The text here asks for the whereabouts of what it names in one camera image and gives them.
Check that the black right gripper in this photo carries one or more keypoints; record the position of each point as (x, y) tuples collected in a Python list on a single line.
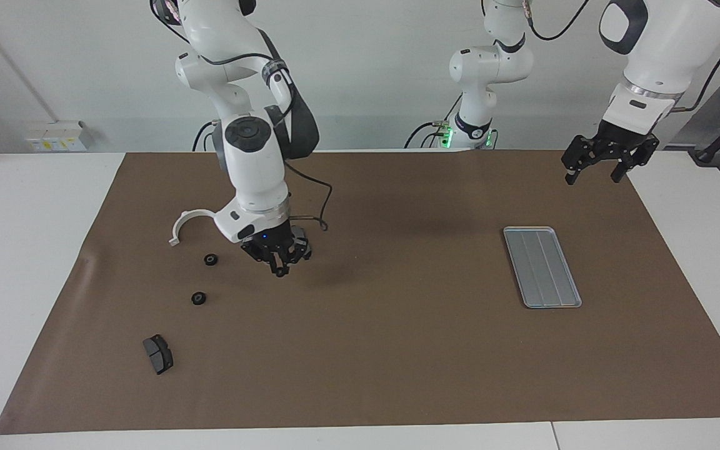
[(269, 240)]

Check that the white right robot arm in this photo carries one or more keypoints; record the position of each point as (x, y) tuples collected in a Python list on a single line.
[(254, 162)]

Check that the long grey brake pad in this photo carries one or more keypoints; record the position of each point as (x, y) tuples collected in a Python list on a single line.
[(304, 240)]

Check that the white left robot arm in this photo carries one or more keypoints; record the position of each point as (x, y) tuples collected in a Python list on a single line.
[(666, 50)]

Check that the silver metal tray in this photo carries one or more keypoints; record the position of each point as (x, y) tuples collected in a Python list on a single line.
[(541, 265)]

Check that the large black bearing gear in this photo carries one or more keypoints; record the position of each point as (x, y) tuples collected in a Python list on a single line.
[(198, 298), (210, 259)]

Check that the brown table mat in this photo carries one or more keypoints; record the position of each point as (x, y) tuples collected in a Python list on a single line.
[(397, 362)]

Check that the white wall socket box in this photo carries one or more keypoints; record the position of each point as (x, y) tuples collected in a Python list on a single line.
[(57, 135)]

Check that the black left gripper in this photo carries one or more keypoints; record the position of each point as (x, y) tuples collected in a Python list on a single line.
[(616, 137)]

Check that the short grey brake pad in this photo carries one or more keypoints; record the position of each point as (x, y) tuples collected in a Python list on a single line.
[(159, 355)]

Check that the white curved plastic bracket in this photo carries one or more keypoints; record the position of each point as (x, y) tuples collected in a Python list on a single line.
[(185, 219)]

